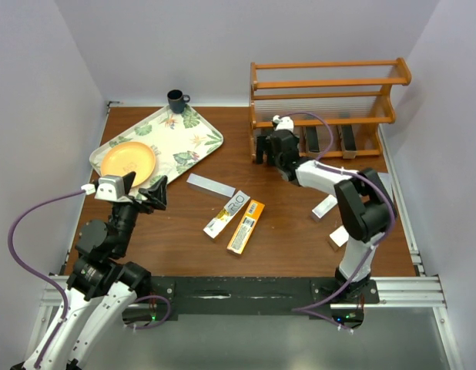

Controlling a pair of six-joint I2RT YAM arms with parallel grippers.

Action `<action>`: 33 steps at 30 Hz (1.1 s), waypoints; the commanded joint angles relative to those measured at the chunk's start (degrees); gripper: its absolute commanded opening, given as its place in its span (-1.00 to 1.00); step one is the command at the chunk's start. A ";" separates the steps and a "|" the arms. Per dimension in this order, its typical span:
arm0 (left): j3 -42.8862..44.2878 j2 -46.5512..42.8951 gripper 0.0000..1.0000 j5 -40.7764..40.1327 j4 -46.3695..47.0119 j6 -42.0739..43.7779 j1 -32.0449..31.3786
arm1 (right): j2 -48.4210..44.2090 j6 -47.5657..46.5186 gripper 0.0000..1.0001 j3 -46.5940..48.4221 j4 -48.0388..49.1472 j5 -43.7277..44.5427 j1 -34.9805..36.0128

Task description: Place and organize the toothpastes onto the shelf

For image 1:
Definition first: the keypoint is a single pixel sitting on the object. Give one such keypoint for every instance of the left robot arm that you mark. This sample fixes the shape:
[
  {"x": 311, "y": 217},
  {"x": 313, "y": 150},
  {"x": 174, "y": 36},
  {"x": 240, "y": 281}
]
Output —
[{"x": 99, "y": 289}]

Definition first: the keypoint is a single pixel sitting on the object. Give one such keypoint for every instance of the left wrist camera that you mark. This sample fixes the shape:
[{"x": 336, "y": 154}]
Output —
[{"x": 108, "y": 188}]

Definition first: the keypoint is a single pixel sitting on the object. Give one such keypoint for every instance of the orange toothpaste box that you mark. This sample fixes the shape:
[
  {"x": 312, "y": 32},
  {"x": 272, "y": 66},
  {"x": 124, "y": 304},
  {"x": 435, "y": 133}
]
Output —
[{"x": 245, "y": 228}]

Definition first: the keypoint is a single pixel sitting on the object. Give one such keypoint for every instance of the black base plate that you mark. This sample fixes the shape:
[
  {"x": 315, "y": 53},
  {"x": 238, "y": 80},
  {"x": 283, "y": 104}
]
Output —
[{"x": 240, "y": 295}]

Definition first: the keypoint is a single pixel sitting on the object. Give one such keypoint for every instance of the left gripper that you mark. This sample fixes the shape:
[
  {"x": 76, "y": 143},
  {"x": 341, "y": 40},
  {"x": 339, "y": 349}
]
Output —
[{"x": 156, "y": 194}]

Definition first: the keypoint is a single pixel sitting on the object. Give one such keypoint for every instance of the yellow plate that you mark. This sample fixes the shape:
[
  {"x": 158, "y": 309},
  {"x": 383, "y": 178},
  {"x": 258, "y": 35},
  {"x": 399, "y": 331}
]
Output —
[{"x": 129, "y": 157}]

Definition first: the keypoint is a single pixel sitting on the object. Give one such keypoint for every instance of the silver toothpaste box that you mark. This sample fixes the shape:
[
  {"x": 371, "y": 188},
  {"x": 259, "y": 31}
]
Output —
[
  {"x": 210, "y": 187},
  {"x": 323, "y": 208}
]

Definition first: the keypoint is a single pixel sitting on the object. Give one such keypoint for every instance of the dark blue mug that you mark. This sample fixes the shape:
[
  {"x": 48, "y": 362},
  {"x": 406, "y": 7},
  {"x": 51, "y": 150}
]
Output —
[{"x": 177, "y": 100}]

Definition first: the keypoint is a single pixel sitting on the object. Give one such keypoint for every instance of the silver toothpaste box right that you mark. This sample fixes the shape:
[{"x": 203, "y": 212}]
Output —
[{"x": 323, "y": 208}]

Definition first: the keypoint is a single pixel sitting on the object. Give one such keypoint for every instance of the white yellow toothpaste box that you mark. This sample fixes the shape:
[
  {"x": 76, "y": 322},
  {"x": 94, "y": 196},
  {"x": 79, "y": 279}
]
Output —
[{"x": 338, "y": 238}]

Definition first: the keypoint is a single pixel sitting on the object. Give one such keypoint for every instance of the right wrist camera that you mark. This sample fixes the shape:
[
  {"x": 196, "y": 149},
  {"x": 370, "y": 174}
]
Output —
[{"x": 282, "y": 123}]

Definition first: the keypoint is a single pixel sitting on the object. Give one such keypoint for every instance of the silver toothpaste box left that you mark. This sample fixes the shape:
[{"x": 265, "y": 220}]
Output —
[{"x": 210, "y": 187}]

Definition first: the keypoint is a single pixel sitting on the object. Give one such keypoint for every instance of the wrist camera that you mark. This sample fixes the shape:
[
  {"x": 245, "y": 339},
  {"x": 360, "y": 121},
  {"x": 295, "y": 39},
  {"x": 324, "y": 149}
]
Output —
[
  {"x": 282, "y": 123},
  {"x": 108, "y": 188}
]

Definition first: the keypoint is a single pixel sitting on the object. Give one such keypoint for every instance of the black toothpaste box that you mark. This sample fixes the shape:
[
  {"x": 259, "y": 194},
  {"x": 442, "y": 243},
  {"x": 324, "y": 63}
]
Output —
[
  {"x": 261, "y": 141},
  {"x": 311, "y": 138},
  {"x": 347, "y": 141}
]

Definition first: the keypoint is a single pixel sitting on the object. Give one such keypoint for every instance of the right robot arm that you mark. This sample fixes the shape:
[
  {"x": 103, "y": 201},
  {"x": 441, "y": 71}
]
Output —
[{"x": 366, "y": 210}]

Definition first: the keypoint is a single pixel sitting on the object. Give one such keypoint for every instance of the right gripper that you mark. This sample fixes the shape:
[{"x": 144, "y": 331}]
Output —
[{"x": 270, "y": 161}]

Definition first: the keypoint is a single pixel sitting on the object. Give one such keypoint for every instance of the white R.O toothpaste box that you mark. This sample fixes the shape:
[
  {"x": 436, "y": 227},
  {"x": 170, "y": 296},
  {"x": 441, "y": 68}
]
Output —
[{"x": 227, "y": 213}]

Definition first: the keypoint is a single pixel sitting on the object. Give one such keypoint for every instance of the wooden shelf rack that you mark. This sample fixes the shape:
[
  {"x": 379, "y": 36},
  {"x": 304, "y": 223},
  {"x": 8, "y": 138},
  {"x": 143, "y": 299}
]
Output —
[{"x": 325, "y": 95}]

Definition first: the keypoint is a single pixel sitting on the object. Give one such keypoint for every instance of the leaf-patterned tray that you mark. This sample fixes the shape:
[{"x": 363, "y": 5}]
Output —
[{"x": 178, "y": 142}]

